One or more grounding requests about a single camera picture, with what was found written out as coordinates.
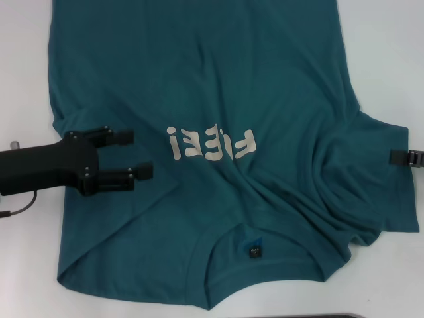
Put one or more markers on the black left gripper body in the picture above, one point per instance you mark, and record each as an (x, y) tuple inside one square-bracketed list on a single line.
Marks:
[(43, 169)]

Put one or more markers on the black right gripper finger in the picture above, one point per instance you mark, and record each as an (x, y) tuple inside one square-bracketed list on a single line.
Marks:
[(401, 157)]

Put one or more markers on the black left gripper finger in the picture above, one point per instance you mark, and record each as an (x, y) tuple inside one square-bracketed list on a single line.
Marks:
[(126, 177), (122, 137)]

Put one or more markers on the teal printed t-shirt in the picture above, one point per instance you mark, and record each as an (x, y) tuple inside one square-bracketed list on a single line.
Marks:
[(198, 66)]

